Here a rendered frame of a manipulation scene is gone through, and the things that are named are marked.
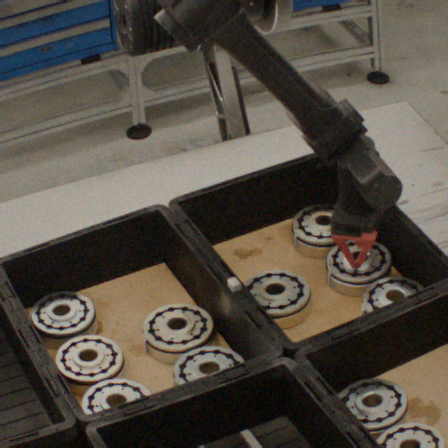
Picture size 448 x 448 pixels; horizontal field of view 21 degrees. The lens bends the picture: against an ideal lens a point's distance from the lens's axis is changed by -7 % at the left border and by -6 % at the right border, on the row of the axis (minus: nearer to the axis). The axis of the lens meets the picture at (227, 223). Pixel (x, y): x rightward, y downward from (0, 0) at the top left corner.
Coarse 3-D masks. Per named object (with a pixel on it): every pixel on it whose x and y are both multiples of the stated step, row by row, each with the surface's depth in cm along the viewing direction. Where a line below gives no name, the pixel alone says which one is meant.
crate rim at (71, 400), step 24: (120, 216) 189; (144, 216) 189; (168, 216) 188; (72, 240) 185; (192, 240) 183; (0, 264) 181; (24, 312) 171; (240, 312) 170; (264, 336) 165; (48, 360) 162; (264, 360) 161; (192, 384) 158; (72, 408) 154; (120, 408) 154
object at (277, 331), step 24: (264, 168) 196; (288, 168) 197; (192, 192) 192; (216, 192) 193; (408, 216) 184; (216, 264) 178; (432, 288) 170; (264, 312) 169; (384, 312) 166; (312, 336) 164
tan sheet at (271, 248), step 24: (240, 240) 199; (264, 240) 198; (288, 240) 198; (240, 264) 194; (264, 264) 193; (288, 264) 193; (312, 264) 193; (312, 288) 188; (312, 312) 183; (336, 312) 183; (360, 312) 182; (288, 336) 179
